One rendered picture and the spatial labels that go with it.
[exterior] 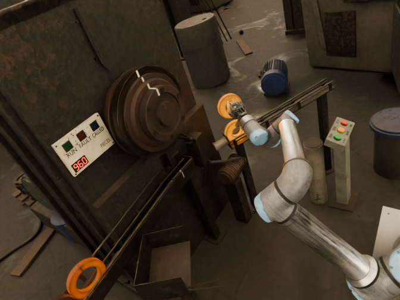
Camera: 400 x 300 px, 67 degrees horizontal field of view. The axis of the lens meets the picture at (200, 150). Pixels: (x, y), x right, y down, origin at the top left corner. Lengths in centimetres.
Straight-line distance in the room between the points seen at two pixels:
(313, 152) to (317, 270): 71
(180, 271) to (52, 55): 108
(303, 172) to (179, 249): 71
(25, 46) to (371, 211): 215
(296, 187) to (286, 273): 97
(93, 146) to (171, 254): 64
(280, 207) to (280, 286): 89
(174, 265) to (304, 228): 61
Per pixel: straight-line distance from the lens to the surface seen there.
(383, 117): 240
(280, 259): 211
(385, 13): 366
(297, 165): 120
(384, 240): 177
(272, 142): 171
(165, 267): 152
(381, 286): 155
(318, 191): 226
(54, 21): 148
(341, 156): 205
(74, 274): 153
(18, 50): 140
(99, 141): 154
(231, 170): 196
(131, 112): 144
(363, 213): 231
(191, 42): 423
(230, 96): 184
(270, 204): 120
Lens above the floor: 176
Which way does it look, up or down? 34 degrees down
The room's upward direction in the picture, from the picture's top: 21 degrees counter-clockwise
